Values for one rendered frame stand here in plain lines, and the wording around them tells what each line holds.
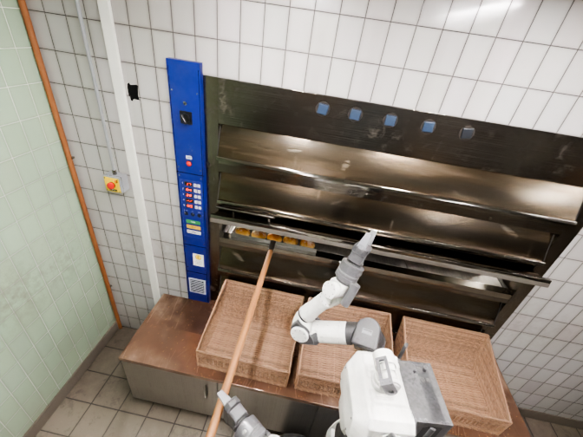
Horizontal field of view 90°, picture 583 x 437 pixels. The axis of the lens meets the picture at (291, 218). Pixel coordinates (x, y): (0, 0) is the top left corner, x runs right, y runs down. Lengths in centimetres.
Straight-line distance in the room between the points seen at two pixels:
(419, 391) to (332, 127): 110
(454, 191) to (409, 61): 65
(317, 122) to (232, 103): 42
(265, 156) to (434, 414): 124
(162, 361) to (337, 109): 172
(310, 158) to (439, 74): 65
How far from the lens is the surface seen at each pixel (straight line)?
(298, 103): 145
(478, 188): 170
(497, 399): 231
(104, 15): 173
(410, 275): 194
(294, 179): 157
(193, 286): 224
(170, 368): 206
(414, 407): 115
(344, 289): 114
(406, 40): 143
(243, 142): 156
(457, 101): 152
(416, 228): 173
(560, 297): 234
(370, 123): 146
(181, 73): 156
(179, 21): 158
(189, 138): 163
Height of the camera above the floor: 233
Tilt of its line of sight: 33 degrees down
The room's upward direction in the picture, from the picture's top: 9 degrees clockwise
